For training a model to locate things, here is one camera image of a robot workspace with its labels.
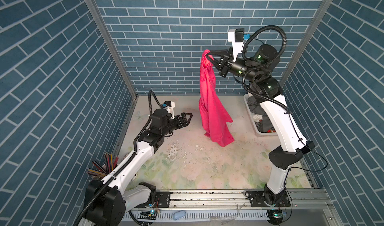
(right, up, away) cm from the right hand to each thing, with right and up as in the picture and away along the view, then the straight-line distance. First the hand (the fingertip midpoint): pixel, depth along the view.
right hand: (203, 53), depth 51 cm
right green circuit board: (+35, -71, +19) cm, 81 cm away
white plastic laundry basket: (+35, -35, +36) cm, 60 cm away
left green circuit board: (-26, -71, +20) cm, 79 cm away
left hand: (-7, -24, +26) cm, 36 cm away
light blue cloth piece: (-11, -69, +17) cm, 72 cm away
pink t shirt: (+6, -23, +20) cm, 31 cm away
